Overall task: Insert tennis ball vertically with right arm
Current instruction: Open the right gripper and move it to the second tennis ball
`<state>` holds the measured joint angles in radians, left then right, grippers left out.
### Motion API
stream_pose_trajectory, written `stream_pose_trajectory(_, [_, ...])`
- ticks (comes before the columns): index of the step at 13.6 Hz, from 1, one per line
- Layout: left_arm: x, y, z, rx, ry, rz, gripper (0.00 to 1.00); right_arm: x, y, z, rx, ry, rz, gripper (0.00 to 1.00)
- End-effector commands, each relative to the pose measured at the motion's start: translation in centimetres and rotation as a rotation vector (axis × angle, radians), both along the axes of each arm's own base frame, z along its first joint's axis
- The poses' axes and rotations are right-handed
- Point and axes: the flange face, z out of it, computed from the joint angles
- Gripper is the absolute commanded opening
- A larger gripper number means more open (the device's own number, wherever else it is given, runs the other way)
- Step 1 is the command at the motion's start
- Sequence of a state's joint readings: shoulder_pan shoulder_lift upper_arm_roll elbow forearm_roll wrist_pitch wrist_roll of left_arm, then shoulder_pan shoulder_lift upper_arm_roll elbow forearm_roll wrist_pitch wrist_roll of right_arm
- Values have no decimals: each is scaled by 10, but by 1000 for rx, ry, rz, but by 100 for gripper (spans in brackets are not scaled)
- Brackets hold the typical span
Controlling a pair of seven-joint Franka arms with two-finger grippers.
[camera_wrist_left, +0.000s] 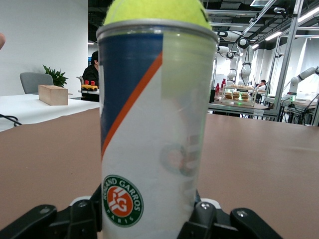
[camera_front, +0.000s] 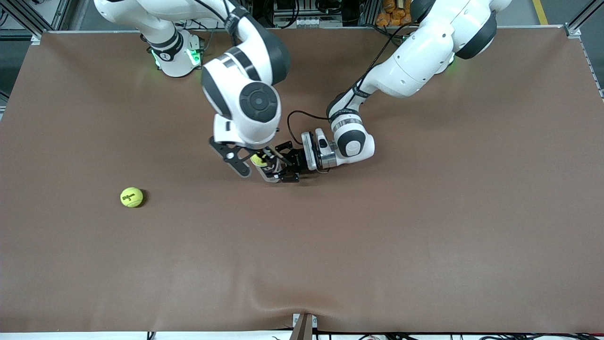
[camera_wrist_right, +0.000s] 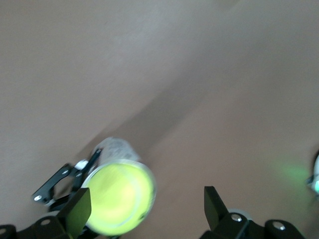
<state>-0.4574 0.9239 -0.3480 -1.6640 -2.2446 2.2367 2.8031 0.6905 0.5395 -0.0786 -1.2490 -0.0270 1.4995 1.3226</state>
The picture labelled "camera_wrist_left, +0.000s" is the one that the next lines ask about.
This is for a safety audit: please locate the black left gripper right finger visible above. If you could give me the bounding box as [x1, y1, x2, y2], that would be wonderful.
[178, 190, 284, 239]

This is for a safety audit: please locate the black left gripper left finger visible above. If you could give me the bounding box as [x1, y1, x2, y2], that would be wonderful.
[0, 184, 104, 239]

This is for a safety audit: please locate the Roland Garros tennis ball can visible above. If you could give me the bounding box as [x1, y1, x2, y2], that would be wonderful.
[96, 19, 220, 239]

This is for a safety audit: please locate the yellow Wilson tennis ball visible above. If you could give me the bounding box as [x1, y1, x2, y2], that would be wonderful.
[103, 0, 212, 32]

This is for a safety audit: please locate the brown table mat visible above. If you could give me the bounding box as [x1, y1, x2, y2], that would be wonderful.
[0, 107, 319, 239]

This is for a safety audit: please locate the grey background work table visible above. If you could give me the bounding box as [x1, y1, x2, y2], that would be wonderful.
[207, 99, 280, 122]

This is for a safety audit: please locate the white covered table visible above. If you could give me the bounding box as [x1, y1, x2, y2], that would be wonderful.
[0, 93, 100, 132]

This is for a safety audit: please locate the wooden box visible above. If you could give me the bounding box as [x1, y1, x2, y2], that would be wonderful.
[38, 84, 69, 106]

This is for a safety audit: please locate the clear rack with buns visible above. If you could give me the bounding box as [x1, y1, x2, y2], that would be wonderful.
[220, 84, 258, 108]

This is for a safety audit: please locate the yellow device with red buttons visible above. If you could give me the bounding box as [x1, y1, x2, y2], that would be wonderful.
[81, 80, 99, 93]

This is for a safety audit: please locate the person in white shirt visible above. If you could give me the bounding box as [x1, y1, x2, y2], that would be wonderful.
[255, 79, 268, 95]

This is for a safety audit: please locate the green potted plant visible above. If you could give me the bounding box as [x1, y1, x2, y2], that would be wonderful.
[42, 64, 69, 88]

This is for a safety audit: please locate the grey office chair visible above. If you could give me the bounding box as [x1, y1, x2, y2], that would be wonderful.
[19, 72, 54, 96]

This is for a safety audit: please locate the person in black clothes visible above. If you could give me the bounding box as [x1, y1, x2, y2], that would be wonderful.
[81, 50, 100, 102]

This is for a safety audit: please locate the thin black cable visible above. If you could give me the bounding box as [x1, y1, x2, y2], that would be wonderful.
[0, 113, 23, 127]

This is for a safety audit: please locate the tall aluminium cell frame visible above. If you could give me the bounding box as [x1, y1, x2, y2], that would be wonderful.
[206, 0, 319, 126]

